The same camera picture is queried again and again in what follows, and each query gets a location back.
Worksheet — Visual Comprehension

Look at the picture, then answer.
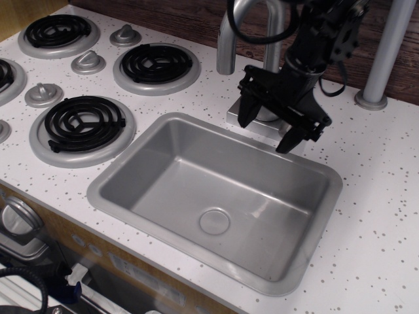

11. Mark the left edge black burner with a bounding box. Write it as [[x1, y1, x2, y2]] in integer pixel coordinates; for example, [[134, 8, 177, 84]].
[[1, 59, 27, 106]]

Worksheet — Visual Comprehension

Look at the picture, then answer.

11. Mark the back left black burner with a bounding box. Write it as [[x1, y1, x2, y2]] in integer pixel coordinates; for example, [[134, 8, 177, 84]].
[[18, 14, 100, 60]]

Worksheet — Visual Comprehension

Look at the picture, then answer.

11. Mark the black cable lower left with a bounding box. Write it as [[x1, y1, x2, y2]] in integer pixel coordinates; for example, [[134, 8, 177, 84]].
[[0, 266, 48, 314]]

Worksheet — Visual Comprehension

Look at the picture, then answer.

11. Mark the grey plastic sink basin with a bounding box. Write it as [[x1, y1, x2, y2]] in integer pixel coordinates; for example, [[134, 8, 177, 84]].
[[87, 113, 342, 296]]

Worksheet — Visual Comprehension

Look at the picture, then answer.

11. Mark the back right black burner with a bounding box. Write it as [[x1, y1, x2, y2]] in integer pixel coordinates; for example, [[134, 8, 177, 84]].
[[113, 43, 200, 96]]

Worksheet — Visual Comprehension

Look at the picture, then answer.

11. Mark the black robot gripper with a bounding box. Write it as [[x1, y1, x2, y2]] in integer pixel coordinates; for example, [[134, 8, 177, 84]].
[[238, 54, 331, 154]]

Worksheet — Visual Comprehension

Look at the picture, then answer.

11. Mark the silver round oven knob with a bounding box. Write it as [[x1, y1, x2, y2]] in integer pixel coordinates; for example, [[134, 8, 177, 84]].
[[1, 196, 44, 245]]

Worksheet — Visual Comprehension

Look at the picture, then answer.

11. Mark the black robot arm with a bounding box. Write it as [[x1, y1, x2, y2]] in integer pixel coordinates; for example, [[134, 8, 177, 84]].
[[238, 1, 369, 154]]

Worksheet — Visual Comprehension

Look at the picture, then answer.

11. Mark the grey vertical support pole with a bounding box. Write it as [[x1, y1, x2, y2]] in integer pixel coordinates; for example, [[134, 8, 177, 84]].
[[355, 0, 416, 111]]

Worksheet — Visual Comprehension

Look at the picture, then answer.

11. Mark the silver stove knob middle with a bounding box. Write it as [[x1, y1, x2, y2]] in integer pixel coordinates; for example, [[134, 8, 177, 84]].
[[71, 50, 106, 75]]

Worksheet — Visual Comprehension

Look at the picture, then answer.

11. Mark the silver stove knob front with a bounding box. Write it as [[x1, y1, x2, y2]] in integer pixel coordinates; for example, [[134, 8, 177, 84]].
[[24, 83, 64, 109]]

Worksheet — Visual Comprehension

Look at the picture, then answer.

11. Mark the silver stove knob back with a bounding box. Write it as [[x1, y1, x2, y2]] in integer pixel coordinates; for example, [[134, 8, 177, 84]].
[[109, 24, 141, 47]]

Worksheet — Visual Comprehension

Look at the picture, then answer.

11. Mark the black braided cable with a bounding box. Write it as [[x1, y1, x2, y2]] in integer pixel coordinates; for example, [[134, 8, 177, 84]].
[[227, 0, 307, 45]]

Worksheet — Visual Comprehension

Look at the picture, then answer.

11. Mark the front right black burner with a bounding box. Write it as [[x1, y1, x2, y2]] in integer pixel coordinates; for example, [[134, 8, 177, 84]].
[[29, 96, 136, 168]]

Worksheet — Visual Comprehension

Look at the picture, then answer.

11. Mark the silver stove knob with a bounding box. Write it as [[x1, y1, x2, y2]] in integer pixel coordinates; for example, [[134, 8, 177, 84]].
[[109, 24, 141, 47], [71, 50, 106, 75], [24, 83, 64, 109]]

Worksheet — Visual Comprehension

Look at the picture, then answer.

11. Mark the thin black robot wire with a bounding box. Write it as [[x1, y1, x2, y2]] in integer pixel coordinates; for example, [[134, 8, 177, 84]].
[[319, 60, 348, 97]]

